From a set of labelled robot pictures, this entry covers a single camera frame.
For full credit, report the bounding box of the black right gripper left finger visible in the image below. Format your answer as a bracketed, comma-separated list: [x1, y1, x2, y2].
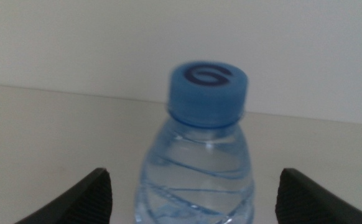
[14, 167, 113, 224]

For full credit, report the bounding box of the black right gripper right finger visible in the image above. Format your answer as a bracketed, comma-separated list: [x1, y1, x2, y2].
[275, 167, 362, 224]

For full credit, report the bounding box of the clear water bottle blue cap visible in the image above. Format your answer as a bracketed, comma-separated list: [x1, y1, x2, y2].
[134, 60, 256, 224]

